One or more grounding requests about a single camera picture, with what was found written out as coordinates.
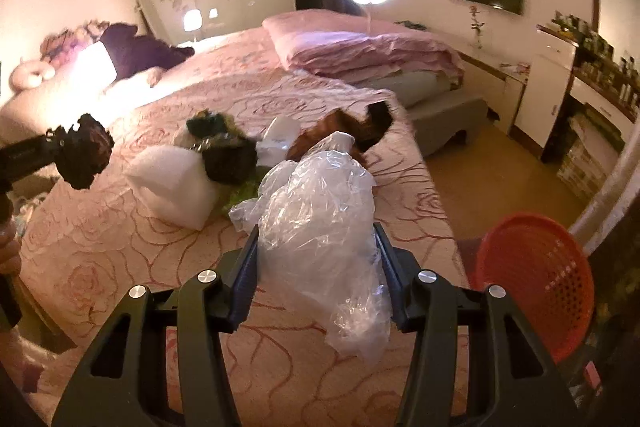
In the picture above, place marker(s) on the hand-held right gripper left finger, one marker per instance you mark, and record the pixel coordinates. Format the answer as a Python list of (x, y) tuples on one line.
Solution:
[(248, 268)]

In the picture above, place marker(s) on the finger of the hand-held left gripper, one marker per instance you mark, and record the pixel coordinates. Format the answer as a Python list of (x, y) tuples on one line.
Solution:
[(47, 152)]

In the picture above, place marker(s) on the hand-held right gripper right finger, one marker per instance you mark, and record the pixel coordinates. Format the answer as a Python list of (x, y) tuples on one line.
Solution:
[(387, 268)]

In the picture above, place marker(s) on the black plastic bag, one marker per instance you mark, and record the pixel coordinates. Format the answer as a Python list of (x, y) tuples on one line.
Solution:
[(85, 152), (227, 157)]

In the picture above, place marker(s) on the clear plastic bag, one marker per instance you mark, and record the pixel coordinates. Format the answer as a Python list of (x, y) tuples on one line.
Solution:
[(320, 217)]

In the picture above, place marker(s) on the red plastic basket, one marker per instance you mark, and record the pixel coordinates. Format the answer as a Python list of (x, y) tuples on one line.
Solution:
[(540, 287)]

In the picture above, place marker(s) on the person's left hand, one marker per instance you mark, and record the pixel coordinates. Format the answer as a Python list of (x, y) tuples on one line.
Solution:
[(10, 254)]

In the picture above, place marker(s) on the green wrapper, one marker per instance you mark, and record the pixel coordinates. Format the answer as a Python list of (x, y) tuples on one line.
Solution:
[(245, 193)]

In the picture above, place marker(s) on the pink plush toy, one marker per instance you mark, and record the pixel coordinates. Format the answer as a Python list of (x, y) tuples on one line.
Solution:
[(30, 76)]

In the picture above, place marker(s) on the white pillow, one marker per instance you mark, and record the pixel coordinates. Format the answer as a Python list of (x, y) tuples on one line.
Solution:
[(92, 69)]

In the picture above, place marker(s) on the bed with pink rose bedspread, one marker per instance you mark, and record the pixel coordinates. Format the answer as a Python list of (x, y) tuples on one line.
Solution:
[(150, 257)]

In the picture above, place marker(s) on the dark purple garment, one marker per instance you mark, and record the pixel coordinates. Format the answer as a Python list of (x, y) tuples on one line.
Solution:
[(140, 49)]

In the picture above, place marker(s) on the white paper sheet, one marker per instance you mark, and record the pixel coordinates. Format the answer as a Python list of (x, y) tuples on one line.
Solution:
[(280, 133)]

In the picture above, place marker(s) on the grey upholstered bench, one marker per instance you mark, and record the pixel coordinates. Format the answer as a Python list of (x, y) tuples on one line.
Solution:
[(450, 122)]

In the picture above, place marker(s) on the grey cushion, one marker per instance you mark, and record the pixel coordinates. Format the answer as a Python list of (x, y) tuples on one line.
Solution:
[(415, 89)]

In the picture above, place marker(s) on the glowing bedside lamp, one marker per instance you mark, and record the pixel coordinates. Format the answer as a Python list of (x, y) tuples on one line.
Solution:
[(192, 20)]

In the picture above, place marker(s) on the stacked cardboard boxes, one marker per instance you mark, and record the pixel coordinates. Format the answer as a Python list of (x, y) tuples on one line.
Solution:
[(585, 162)]

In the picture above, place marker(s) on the pink folded quilt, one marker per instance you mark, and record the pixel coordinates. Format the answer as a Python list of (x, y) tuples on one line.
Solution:
[(350, 47)]

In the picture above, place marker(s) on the dark floral curtain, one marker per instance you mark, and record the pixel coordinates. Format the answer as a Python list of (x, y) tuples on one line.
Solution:
[(617, 307)]

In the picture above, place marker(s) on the white cabinet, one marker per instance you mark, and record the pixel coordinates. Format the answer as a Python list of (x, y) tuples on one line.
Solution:
[(542, 92)]

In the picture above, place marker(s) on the small items on desk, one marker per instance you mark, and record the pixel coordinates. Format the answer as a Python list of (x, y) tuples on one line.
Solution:
[(515, 69)]

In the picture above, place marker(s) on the dark item on desk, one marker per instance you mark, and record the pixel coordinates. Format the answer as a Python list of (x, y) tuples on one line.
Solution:
[(412, 25)]

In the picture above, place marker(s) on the pink sheer curtain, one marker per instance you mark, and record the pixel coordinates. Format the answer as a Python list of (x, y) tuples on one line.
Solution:
[(615, 177)]

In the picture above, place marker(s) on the flower in vase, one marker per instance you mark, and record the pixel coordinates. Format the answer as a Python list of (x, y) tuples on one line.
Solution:
[(477, 27)]

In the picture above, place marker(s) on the row of cosmetic bottles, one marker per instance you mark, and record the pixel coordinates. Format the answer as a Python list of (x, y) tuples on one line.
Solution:
[(600, 52)]

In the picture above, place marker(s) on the wooden framed mirror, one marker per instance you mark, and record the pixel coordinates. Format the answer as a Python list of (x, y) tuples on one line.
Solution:
[(617, 7)]

